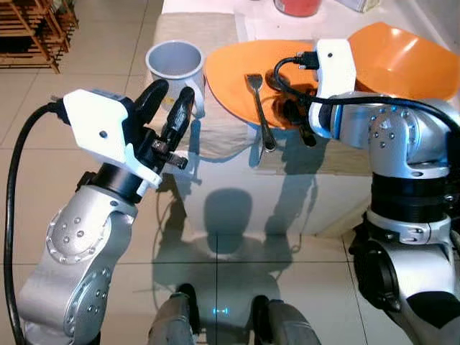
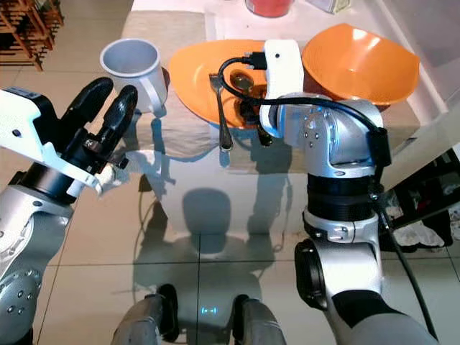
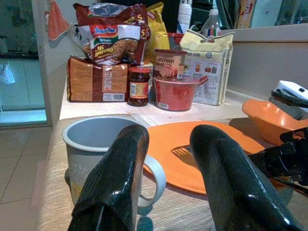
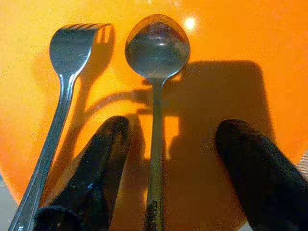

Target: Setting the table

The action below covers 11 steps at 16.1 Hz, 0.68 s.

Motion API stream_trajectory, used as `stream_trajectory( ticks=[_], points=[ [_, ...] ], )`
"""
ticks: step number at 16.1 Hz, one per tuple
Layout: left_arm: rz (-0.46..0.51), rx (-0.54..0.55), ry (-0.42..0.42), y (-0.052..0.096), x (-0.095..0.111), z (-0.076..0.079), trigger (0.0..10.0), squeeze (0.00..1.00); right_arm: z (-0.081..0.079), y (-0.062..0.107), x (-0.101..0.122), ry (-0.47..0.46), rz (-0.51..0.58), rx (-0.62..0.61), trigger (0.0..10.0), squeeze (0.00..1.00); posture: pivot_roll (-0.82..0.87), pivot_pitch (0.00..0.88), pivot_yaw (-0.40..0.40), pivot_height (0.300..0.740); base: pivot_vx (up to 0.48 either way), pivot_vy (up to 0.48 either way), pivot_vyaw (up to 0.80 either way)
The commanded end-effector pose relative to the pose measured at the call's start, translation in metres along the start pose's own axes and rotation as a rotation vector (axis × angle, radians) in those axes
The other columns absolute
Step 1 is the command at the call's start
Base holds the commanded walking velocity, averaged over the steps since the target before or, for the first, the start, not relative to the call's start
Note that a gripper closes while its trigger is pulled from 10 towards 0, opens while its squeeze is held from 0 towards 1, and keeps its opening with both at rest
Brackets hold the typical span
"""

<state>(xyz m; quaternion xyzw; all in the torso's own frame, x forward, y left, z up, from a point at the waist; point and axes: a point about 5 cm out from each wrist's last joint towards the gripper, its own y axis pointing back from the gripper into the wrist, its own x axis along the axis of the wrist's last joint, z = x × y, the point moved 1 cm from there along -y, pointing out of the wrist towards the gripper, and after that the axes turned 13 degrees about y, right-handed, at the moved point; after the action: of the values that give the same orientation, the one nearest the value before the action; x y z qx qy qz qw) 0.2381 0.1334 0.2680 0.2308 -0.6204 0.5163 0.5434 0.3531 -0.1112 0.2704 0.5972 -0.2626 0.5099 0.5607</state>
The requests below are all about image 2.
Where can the white table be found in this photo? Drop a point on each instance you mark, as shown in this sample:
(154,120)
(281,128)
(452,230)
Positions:
(259,201)

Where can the grey right robot leg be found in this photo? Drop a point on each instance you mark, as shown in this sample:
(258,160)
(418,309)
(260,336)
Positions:
(262,327)

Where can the orange plate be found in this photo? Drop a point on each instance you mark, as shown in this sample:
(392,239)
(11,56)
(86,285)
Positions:
(194,83)

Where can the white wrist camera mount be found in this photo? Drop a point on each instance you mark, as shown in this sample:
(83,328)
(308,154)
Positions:
(284,68)
(20,118)

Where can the pale box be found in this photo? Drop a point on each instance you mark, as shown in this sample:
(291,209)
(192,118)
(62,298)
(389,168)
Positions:
(329,4)

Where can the white cloth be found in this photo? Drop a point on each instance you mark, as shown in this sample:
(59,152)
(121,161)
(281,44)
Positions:
(422,234)

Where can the metal spoon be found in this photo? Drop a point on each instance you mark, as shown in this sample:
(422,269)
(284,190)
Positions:
(243,83)

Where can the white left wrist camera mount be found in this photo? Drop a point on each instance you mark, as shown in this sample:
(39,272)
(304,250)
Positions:
(20,118)

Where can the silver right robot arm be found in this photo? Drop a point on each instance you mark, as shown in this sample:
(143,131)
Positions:
(345,144)

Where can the grey mug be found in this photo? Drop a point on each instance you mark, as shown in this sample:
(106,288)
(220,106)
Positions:
(133,68)

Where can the dark shelf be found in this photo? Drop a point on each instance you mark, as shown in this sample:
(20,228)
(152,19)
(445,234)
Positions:
(428,194)

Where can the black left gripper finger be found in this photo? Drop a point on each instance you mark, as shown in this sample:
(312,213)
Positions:
(90,100)
(121,115)

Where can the grey robot leg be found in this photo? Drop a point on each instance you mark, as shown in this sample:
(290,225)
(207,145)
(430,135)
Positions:
(140,320)
(262,327)

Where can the red container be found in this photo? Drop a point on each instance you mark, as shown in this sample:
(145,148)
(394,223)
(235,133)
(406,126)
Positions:
(269,6)

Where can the metal fork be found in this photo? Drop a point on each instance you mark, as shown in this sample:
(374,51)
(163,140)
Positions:
(221,108)

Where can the grey left robot leg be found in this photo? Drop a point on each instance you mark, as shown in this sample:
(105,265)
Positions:
(140,320)

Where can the wooden rack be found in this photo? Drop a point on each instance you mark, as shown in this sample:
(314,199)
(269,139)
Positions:
(29,29)

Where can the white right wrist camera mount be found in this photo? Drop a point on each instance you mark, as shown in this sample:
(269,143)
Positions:
(284,68)

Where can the orange bowl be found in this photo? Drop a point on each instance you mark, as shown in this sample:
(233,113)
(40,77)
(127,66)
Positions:
(359,65)

